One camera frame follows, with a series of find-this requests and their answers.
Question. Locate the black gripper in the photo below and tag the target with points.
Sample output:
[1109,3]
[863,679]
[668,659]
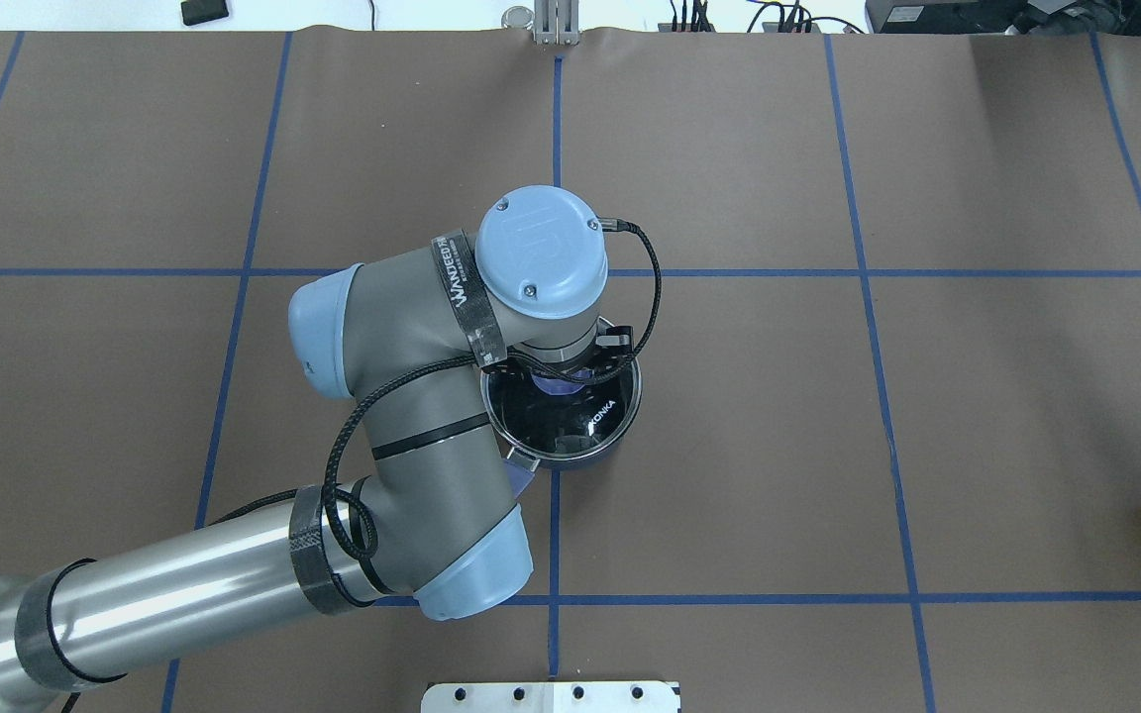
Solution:
[553,408]

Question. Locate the glass pot lid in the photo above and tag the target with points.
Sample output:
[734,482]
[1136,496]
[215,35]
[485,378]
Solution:
[580,411]

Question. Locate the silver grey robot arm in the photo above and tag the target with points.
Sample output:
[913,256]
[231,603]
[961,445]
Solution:
[414,498]

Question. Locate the dark blue saucepan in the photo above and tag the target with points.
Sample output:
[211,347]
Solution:
[595,436]

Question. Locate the brown table mat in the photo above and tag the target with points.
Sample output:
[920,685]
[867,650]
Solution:
[889,454]

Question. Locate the white mounting plate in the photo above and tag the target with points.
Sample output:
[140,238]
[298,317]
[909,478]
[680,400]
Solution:
[554,696]

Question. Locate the small black box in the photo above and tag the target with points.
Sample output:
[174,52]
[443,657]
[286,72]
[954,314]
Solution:
[197,12]

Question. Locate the aluminium frame post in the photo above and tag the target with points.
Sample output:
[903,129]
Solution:
[556,22]

